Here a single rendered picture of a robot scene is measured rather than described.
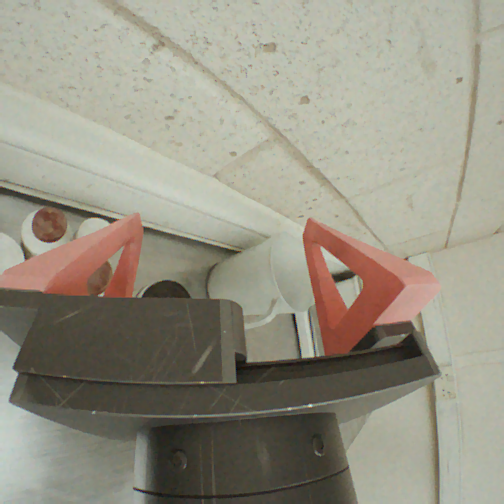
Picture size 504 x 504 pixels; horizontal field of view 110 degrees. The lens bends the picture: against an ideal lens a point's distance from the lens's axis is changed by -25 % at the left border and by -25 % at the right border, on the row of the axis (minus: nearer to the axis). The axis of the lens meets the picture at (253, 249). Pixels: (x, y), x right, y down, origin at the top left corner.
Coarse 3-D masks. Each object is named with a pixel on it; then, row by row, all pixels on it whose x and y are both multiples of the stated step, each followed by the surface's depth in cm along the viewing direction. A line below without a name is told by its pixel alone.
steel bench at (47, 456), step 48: (0, 192) 20; (144, 240) 34; (192, 240) 41; (192, 288) 39; (0, 336) 17; (288, 336) 56; (0, 384) 16; (0, 432) 14; (48, 432) 17; (0, 480) 12; (48, 480) 15; (96, 480) 19
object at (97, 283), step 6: (108, 264) 19; (96, 270) 18; (102, 270) 18; (108, 270) 19; (90, 276) 18; (96, 276) 18; (102, 276) 18; (108, 276) 19; (90, 282) 17; (96, 282) 18; (102, 282) 18; (108, 282) 19; (90, 288) 17; (96, 288) 18; (102, 288) 18; (90, 294) 17; (96, 294) 17; (102, 294) 20
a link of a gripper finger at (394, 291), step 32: (320, 224) 12; (320, 256) 13; (352, 256) 9; (384, 256) 8; (320, 288) 12; (384, 288) 7; (416, 288) 7; (320, 320) 12; (352, 320) 9; (384, 320) 8
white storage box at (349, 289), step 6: (354, 276) 77; (342, 282) 79; (348, 282) 77; (354, 282) 75; (360, 282) 74; (342, 288) 78; (348, 288) 77; (354, 288) 75; (360, 288) 74; (342, 294) 78; (348, 294) 76; (354, 294) 75; (348, 300) 76; (354, 300) 74; (348, 306) 75
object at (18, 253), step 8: (0, 240) 15; (8, 240) 16; (0, 248) 15; (8, 248) 16; (16, 248) 16; (0, 256) 15; (8, 256) 16; (16, 256) 16; (0, 264) 15; (8, 264) 15; (16, 264) 16; (0, 272) 15
